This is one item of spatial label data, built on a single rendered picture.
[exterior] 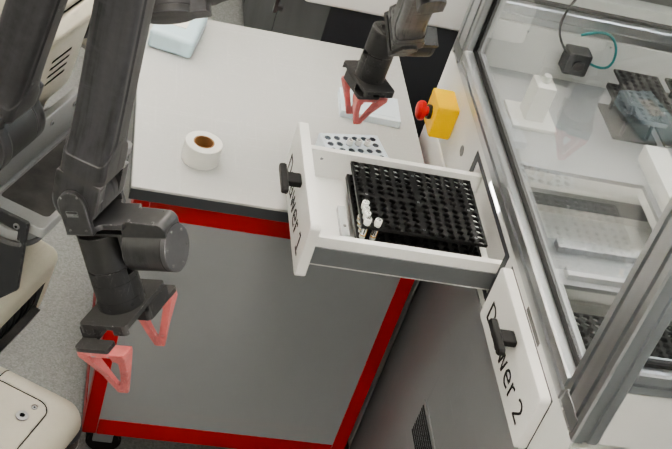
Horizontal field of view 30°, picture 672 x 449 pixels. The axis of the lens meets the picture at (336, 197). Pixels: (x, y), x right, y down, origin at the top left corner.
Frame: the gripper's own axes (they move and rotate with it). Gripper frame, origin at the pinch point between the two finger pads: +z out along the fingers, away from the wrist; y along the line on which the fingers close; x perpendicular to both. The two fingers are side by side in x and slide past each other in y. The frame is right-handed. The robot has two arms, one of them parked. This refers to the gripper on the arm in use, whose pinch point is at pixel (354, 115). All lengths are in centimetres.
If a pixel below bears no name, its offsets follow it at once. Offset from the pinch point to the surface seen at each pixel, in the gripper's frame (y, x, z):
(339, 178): -15.9, 9.7, 2.2
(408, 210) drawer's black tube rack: -32.2, 5.9, -4.1
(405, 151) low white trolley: 0.3, -15.5, 9.2
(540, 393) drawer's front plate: -76, 7, -7
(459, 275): -44.7, 0.7, -0.3
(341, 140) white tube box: 0.0, 0.6, 6.1
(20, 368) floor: 22, 45, 88
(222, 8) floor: 173, -60, 85
